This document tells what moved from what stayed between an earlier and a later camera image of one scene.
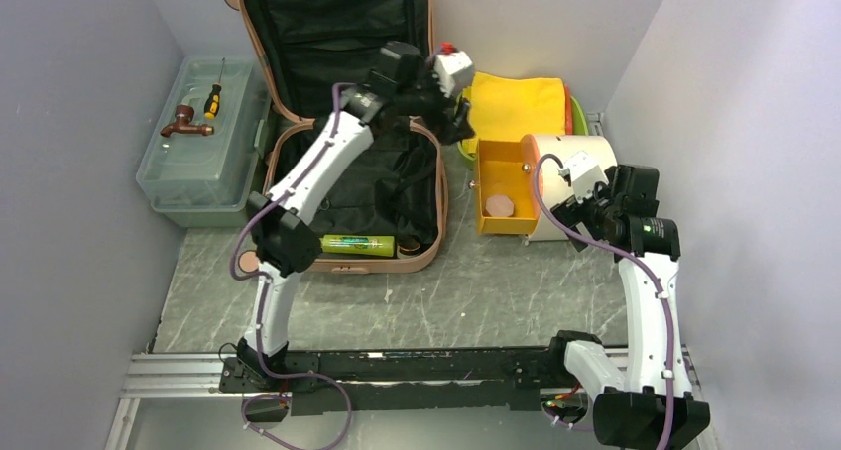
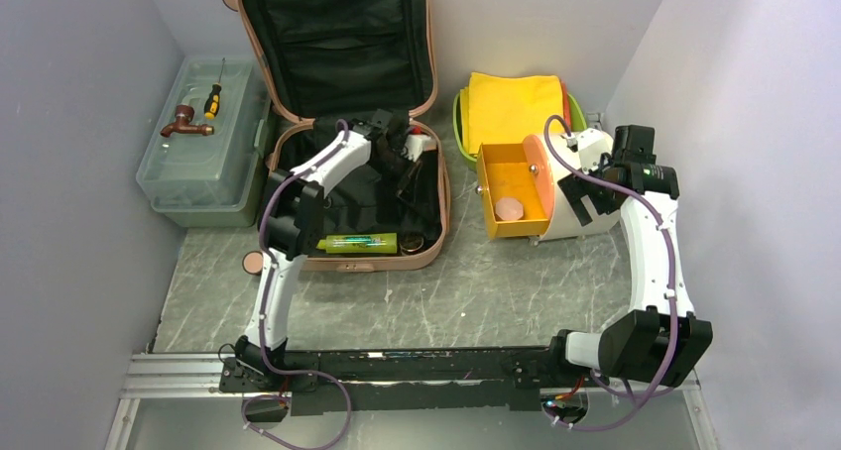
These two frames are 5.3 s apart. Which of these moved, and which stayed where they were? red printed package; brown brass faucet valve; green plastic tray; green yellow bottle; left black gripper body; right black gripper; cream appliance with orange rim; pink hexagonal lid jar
Moved: right black gripper; left black gripper body; pink hexagonal lid jar
Stayed: brown brass faucet valve; cream appliance with orange rim; red printed package; green yellow bottle; green plastic tray
